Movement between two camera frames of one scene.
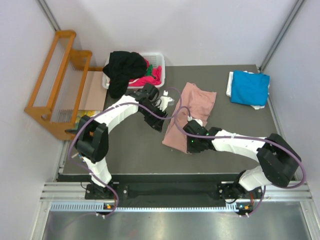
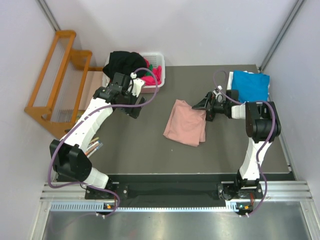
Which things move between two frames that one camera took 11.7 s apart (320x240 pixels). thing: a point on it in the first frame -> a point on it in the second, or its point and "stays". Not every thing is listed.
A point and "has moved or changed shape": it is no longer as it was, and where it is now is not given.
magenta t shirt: [155, 79] stays
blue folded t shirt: [249, 88] stays
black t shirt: [123, 66] stays
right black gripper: [191, 149] -> [203, 105]
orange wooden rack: [54, 104] stays
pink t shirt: [194, 101] has moved or changed shape
